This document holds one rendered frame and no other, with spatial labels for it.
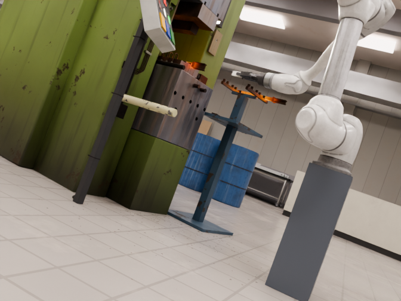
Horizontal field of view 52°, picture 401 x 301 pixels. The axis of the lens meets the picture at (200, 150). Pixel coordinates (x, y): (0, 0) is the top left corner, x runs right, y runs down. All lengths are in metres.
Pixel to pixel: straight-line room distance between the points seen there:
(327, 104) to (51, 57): 1.77
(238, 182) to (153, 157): 3.10
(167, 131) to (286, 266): 1.13
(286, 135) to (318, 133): 9.75
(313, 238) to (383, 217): 6.16
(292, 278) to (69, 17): 2.04
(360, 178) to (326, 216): 9.38
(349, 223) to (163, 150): 5.85
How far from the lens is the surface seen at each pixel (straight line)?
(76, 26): 2.84
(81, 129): 2.58
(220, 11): 2.92
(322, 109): 1.85
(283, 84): 2.34
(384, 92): 10.55
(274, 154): 11.54
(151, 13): 2.11
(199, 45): 3.11
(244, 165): 5.57
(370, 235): 8.08
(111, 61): 2.58
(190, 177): 5.86
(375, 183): 11.33
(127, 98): 2.46
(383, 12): 2.19
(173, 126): 2.63
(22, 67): 3.09
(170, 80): 2.61
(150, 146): 2.55
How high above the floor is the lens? 0.43
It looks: 1 degrees up
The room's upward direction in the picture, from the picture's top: 20 degrees clockwise
